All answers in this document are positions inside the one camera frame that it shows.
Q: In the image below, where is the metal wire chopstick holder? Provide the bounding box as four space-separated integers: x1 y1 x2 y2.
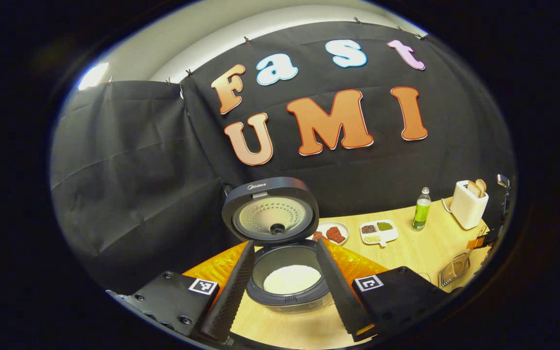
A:
438 250 473 288

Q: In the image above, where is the black rice cooker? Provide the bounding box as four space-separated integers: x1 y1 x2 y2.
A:
221 176 334 313

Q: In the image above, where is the white toaster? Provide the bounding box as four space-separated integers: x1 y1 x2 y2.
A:
449 180 490 230

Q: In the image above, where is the divided white dish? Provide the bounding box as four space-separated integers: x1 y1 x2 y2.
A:
359 219 400 248

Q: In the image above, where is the round white plate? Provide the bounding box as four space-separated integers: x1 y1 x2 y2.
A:
316 221 350 246

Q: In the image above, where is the heap of white rice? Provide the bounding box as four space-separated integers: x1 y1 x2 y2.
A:
263 265 322 295

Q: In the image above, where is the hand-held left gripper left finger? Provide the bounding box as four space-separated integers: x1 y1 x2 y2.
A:
106 240 256 343

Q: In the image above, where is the green drink bottle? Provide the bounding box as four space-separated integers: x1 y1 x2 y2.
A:
412 187 432 231

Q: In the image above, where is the wooden spoon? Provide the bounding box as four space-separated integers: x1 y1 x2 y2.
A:
457 225 488 265

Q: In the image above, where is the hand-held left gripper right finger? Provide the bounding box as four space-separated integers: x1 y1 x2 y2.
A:
315 237 451 343

